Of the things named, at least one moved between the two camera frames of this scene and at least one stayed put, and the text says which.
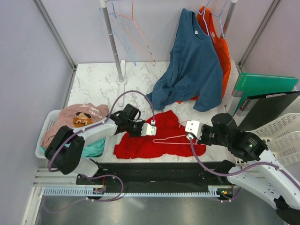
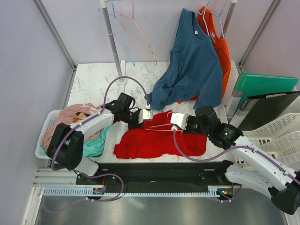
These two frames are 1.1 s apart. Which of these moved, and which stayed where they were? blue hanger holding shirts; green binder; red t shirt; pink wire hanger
Moved: pink wire hanger
Stayed: green binder; blue hanger holding shirts; red t shirt
